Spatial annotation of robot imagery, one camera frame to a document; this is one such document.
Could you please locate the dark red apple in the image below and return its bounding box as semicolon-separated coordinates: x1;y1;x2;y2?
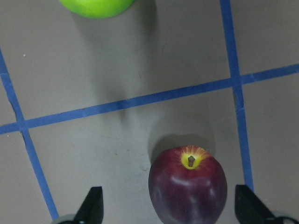
148;145;228;224

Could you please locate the green apple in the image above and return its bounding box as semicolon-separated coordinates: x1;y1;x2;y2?
59;0;134;19

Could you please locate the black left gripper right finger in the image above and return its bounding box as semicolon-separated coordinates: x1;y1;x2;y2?
235;184;276;224

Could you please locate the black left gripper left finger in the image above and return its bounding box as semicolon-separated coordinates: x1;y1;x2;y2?
73;186;103;224

